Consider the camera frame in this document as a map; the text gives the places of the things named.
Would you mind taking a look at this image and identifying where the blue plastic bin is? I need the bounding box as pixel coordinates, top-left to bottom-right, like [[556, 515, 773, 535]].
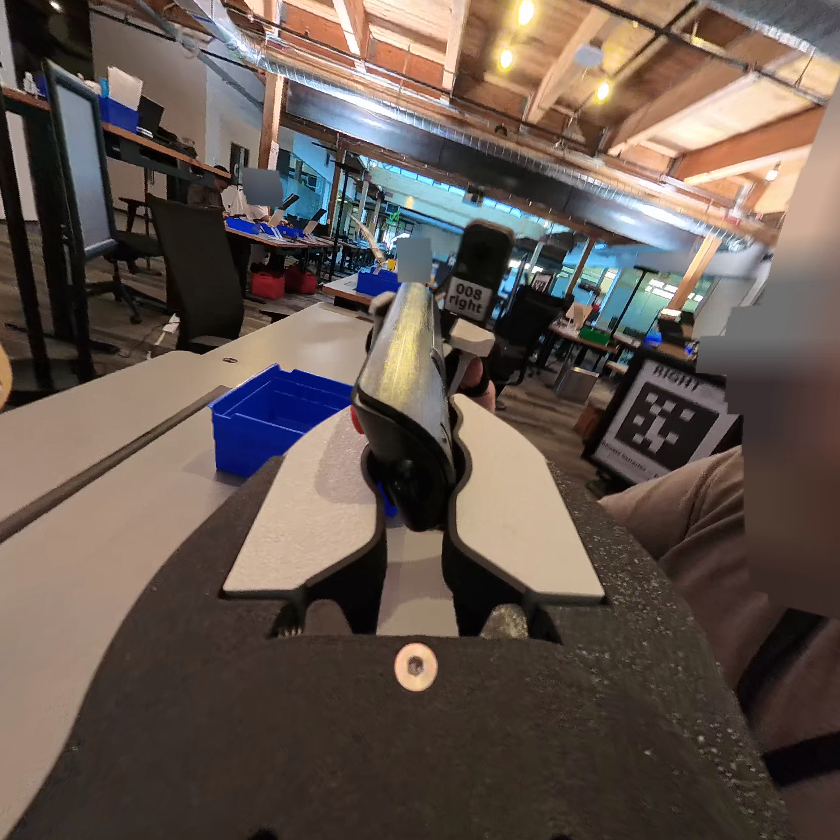
[[210, 365, 355, 480], [99, 92, 143, 133], [355, 268, 403, 299]]

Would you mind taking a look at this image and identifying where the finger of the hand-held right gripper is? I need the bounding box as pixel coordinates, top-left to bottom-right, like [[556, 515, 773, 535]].
[[449, 322, 498, 359]]

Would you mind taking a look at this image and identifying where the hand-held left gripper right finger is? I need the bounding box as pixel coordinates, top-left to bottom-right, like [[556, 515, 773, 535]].
[[444, 394, 607, 634]]

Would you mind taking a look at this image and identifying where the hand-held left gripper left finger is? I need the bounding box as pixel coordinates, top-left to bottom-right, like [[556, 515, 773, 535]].
[[221, 418, 391, 634]]

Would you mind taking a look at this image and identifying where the slim silver air duct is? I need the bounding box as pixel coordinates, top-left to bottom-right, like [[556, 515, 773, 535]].
[[125, 0, 775, 244]]

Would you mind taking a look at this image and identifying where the person's right hand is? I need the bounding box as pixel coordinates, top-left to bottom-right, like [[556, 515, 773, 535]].
[[453, 355, 498, 412]]

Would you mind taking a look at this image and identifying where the black framed display on stand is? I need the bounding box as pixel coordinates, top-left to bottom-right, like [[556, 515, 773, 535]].
[[40, 59, 122, 259]]

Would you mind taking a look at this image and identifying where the large silver air duct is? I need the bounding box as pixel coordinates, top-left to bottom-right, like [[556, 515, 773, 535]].
[[709, 0, 840, 64]]

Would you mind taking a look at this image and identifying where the black shoulder strap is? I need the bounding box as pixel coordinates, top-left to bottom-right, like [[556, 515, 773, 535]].
[[733, 607, 840, 788]]

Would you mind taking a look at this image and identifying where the black remote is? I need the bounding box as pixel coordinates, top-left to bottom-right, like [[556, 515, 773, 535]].
[[351, 283, 464, 532]]

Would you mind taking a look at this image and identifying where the black office chair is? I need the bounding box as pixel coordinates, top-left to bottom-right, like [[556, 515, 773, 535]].
[[147, 197, 248, 355], [493, 285, 573, 395]]

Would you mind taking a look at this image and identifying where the black framed marker sign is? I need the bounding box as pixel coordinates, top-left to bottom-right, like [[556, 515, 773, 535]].
[[582, 348, 744, 489]]

